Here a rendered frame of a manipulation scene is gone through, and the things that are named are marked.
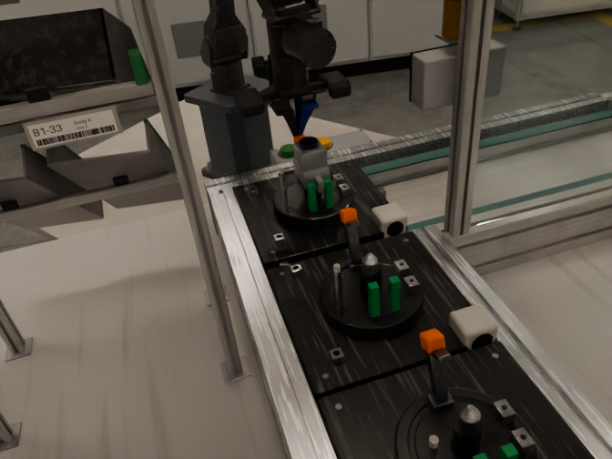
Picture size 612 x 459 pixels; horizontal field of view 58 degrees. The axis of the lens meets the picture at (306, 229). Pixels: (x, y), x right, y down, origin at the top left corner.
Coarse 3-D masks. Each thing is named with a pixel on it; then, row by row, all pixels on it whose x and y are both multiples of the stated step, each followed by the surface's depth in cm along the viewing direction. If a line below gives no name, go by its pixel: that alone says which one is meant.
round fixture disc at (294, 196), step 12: (276, 192) 96; (288, 192) 96; (300, 192) 95; (336, 192) 94; (276, 204) 93; (300, 204) 92; (324, 204) 92; (336, 204) 92; (348, 204) 91; (288, 216) 90; (300, 216) 90; (312, 216) 89; (324, 216) 89; (336, 216) 90; (312, 228) 90
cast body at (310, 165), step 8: (296, 144) 89; (304, 144) 87; (312, 144) 87; (320, 144) 89; (296, 152) 89; (304, 152) 87; (312, 152) 87; (320, 152) 87; (296, 160) 90; (304, 160) 87; (312, 160) 87; (320, 160) 88; (296, 168) 92; (304, 168) 88; (312, 168) 88; (320, 168) 88; (328, 168) 88; (304, 176) 88; (312, 176) 88; (320, 176) 89; (328, 176) 89; (304, 184) 89; (320, 184) 87; (320, 192) 88
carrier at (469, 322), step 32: (320, 256) 84; (384, 256) 83; (416, 256) 82; (288, 288) 79; (320, 288) 76; (352, 288) 75; (384, 288) 74; (416, 288) 72; (448, 288) 76; (288, 320) 74; (320, 320) 73; (352, 320) 70; (384, 320) 70; (416, 320) 72; (448, 320) 71; (480, 320) 68; (320, 352) 69; (352, 352) 68; (384, 352) 68; (416, 352) 68; (320, 384) 65; (352, 384) 65
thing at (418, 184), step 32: (416, 160) 109; (448, 160) 110; (416, 192) 105; (608, 192) 92; (416, 224) 92; (480, 224) 89; (512, 224) 89; (544, 224) 92; (576, 224) 93; (608, 224) 96; (480, 256) 91; (512, 256) 94; (544, 256) 96
